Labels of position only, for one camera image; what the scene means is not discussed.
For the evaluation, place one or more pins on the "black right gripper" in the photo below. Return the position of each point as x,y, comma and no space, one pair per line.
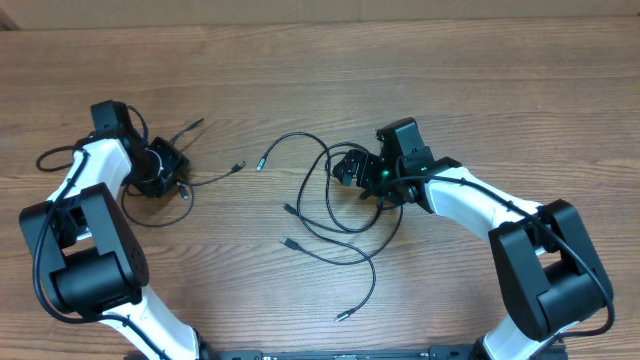
351,168

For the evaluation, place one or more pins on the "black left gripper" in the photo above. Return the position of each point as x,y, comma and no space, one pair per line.
163,167

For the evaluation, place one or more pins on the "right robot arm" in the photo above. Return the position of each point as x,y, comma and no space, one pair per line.
550,275

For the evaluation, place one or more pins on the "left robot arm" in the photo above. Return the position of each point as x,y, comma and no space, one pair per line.
88,265

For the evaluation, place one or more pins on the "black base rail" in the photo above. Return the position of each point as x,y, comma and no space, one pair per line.
345,355

